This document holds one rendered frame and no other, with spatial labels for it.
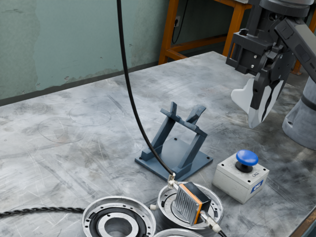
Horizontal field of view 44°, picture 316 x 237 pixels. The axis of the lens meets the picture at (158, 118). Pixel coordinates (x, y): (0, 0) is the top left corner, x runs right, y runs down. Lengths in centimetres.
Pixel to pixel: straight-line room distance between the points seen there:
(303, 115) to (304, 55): 39
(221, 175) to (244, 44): 24
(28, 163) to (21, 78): 166
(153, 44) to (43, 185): 242
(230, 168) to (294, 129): 30
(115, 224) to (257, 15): 38
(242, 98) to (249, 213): 20
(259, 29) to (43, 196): 43
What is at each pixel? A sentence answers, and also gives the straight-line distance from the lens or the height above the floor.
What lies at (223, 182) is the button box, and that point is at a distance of 72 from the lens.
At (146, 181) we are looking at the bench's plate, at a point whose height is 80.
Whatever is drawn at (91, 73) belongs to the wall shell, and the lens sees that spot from 267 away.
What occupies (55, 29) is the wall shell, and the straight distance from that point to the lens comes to 237.
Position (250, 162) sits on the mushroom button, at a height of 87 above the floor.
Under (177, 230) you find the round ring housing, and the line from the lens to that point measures 58.
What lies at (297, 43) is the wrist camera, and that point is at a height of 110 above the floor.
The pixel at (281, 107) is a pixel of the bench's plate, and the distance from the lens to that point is 112.
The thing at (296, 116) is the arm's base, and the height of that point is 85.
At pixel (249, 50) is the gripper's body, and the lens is 62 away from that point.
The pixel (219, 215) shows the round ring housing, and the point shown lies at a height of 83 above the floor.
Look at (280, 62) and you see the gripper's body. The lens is 62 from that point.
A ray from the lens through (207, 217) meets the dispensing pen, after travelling 58.
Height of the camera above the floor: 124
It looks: 29 degrees down
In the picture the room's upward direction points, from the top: 11 degrees clockwise
